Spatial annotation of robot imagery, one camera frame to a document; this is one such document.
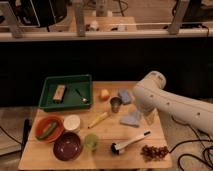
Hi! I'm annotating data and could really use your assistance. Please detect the brown grape bunch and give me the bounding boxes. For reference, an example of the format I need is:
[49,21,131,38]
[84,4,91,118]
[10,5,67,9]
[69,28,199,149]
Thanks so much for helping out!
[141,145,169,161]

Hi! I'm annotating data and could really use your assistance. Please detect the wooden block in tray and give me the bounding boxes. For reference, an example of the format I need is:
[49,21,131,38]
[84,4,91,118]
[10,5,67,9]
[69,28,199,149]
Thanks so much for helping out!
[53,85,66,102]

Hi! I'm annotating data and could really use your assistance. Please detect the blue folded cloth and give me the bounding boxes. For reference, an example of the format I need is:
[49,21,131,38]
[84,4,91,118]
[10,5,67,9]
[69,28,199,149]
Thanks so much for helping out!
[120,110,141,127]

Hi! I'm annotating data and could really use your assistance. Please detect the metal spoon in tray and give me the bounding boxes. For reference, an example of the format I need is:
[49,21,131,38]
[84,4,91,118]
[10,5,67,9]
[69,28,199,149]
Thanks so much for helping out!
[75,89,88,103]

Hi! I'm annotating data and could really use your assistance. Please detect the orange apple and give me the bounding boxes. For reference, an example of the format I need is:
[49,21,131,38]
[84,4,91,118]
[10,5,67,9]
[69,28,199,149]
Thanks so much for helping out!
[100,89,110,101]

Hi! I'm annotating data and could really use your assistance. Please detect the green plastic cup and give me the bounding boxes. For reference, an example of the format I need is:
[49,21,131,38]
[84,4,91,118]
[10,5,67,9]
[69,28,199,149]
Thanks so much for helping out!
[84,134,98,151]

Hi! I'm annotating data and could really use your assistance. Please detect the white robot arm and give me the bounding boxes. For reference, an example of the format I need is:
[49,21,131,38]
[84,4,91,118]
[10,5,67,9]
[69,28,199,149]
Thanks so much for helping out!
[132,71,213,135]

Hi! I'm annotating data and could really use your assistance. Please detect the green cucumber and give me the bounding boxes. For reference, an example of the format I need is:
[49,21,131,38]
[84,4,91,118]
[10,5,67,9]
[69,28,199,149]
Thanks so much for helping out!
[36,122,57,140]

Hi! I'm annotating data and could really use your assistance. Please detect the black white brush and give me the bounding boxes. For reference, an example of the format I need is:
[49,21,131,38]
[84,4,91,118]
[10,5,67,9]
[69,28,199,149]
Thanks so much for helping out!
[111,131,151,155]

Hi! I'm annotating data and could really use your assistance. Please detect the blue sponge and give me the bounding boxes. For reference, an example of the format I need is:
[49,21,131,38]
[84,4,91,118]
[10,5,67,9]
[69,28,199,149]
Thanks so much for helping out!
[118,89,132,105]

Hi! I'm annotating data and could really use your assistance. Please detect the dark red bowl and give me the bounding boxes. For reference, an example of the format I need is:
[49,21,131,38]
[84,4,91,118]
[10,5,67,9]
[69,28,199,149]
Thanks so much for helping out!
[53,132,82,161]

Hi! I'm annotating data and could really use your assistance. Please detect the green plastic tray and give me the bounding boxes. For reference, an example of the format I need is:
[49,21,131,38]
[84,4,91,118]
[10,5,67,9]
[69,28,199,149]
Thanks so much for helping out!
[39,74,93,112]

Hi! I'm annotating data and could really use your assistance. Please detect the black cable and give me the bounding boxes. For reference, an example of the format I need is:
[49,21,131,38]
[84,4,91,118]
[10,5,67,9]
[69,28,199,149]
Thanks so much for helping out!
[169,116,213,171]

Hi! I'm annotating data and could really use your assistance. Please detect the yellow banana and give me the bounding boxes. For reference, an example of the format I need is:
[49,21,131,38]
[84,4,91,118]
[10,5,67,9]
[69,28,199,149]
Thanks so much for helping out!
[88,112,109,129]

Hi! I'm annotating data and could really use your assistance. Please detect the orange bowl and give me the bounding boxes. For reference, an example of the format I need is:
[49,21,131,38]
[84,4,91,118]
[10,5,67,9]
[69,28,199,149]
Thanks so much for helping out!
[35,115,64,143]

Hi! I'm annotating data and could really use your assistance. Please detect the small metal cup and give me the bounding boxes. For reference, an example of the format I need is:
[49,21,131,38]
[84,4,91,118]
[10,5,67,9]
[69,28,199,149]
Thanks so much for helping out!
[110,97,122,113]

